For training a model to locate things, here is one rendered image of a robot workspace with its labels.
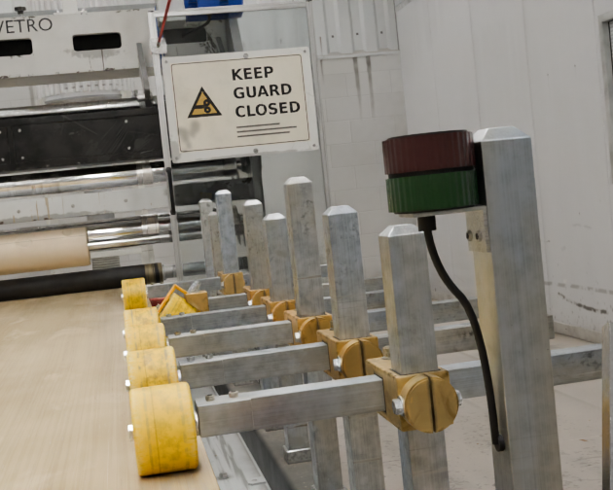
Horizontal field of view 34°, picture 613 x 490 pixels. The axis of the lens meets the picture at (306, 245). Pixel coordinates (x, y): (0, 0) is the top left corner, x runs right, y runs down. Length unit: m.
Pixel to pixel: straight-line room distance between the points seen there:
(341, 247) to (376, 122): 8.72
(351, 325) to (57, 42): 2.48
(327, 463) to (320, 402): 0.50
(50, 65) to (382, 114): 6.66
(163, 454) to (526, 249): 0.40
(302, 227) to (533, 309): 0.75
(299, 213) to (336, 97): 8.41
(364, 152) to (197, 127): 6.70
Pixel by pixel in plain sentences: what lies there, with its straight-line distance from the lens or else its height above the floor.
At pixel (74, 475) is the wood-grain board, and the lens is 0.99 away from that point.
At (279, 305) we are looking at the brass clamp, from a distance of 1.62.
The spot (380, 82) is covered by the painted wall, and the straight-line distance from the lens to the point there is 9.91.
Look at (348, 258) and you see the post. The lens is 1.15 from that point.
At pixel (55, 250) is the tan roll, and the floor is 1.05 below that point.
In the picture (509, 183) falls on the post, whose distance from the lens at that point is 0.66.
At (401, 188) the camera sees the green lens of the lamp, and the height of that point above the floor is 1.14.
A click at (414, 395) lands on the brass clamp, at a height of 0.96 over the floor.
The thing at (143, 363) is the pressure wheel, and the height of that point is 0.97.
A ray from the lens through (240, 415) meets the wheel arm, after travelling 0.93.
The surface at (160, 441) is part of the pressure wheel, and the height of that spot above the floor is 0.94.
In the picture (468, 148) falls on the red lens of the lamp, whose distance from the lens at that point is 0.65.
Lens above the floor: 1.14
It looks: 3 degrees down
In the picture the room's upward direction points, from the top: 6 degrees counter-clockwise
